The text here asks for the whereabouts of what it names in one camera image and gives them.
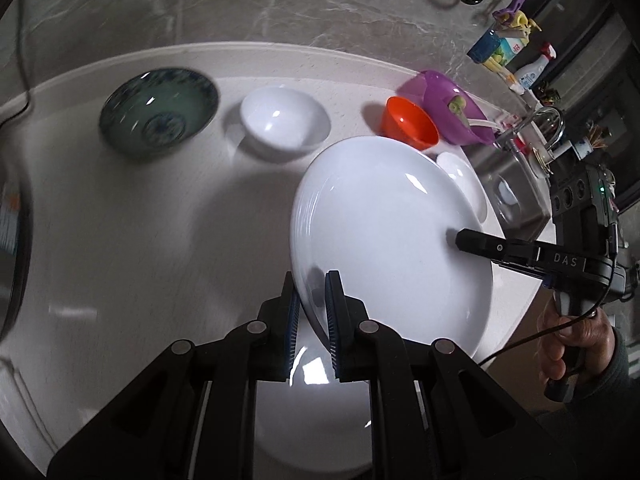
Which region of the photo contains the white spray bottle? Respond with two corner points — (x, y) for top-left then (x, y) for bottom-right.
(510, 42), (557, 95)

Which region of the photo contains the small white dish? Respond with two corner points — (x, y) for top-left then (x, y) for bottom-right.
(436, 152), (488, 223)

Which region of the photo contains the black power cable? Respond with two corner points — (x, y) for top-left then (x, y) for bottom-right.
(0, 0), (35, 127)

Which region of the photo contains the stainless steel sink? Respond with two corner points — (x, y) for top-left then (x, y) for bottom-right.
(470, 145), (552, 233)

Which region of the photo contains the blue and green carton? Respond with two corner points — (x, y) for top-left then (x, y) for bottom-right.
(467, 27), (524, 69)

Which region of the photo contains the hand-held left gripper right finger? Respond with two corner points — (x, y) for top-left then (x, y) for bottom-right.
(324, 270), (576, 480)

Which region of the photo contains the orange bowl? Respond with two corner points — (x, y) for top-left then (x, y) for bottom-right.
(381, 96), (440, 150)

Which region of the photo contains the purple plastic basin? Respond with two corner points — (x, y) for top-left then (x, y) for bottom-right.
(402, 70), (493, 146)

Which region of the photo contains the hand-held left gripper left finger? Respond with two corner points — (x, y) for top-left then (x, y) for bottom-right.
(47, 271), (302, 480)

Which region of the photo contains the white bowl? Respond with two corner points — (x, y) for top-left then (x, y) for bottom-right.
(240, 86), (331, 153)

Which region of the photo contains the chrome faucet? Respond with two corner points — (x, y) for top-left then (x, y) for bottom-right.
(500, 106), (567, 162)

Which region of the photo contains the large white plate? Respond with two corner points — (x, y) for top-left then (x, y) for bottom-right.
(290, 136), (493, 356)
(252, 332), (386, 476)

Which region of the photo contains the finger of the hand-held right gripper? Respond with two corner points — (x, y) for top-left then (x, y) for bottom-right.
(446, 228), (593, 275)
(492, 259), (553, 287)

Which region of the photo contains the person's right hand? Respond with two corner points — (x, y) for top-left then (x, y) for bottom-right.
(540, 305), (619, 385)

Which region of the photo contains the person's right forearm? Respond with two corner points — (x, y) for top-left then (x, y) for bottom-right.
(595, 327), (640, 413)

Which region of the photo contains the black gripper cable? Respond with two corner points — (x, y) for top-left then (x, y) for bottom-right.
(475, 305), (618, 367)

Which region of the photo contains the blue patterned bowl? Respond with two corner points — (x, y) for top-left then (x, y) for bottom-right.
(98, 67), (220, 153)

